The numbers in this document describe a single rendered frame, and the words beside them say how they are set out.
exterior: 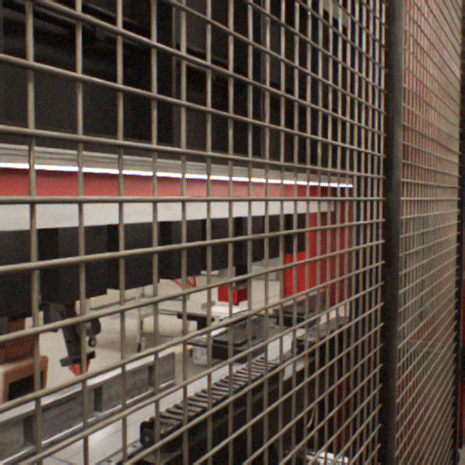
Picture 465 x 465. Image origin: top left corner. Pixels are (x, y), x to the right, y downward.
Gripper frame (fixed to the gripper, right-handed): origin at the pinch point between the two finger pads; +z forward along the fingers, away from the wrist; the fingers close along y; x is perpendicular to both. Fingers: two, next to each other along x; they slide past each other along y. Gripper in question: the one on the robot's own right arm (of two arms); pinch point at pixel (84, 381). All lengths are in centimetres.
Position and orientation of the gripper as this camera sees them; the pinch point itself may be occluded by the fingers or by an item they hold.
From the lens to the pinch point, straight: 189.8
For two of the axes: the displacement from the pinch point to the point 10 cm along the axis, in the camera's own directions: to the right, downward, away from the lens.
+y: 9.3, -2.3, -2.9
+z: 2.3, 9.7, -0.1
